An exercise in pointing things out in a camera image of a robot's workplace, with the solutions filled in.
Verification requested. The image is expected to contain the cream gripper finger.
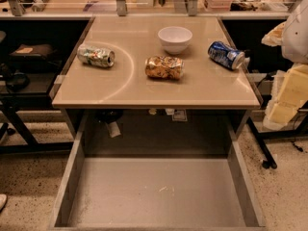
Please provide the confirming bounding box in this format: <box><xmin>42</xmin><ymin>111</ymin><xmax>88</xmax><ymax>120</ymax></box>
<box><xmin>263</xmin><ymin>64</ymin><xmax>308</xmax><ymax>131</ymax></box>
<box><xmin>261</xmin><ymin>22</ymin><xmax>285</xmax><ymax>47</ymax></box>

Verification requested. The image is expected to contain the crushed orange soda can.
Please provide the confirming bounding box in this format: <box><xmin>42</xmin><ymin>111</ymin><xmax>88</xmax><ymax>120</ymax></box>
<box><xmin>145</xmin><ymin>56</ymin><xmax>184</xmax><ymax>80</ymax></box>

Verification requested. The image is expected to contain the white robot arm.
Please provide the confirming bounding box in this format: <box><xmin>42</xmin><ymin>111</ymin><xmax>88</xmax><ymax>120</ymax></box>
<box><xmin>261</xmin><ymin>0</ymin><xmax>308</xmax><ymax>130</ymax></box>

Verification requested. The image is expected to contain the blue soda can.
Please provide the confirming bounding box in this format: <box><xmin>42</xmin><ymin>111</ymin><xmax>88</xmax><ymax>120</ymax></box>
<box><xmin>208</xmin><ymin>41</ymin><xmax>245</xmax><ymax>70</ymax></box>

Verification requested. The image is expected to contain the crushed green soda can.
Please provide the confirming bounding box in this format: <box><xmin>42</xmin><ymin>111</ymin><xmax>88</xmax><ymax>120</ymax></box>
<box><xmin>77</xmin><ymin>44</ymin><xmax>116</xmax><ymax>68</ymax></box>

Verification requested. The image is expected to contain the open grey top drawer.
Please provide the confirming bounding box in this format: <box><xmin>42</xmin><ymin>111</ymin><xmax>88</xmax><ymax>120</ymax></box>
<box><xmin>48</xmin><ymin>111</ymin><xmax>266</xmax><ymax>231</ymax></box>

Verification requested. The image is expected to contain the white ceramic bowl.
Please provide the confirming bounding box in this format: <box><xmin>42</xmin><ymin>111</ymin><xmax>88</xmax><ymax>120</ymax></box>
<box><xmin>158</xmin><ymin>26</ymin><xmax>193</xmax><ymax>55</ymax></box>

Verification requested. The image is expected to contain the beige cabinet counter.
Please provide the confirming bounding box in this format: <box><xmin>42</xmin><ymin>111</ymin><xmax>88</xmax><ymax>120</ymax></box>
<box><xmin>53</xmin><ymin>15</ymin><xmax>259</xmax><ymax>110</ymax></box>

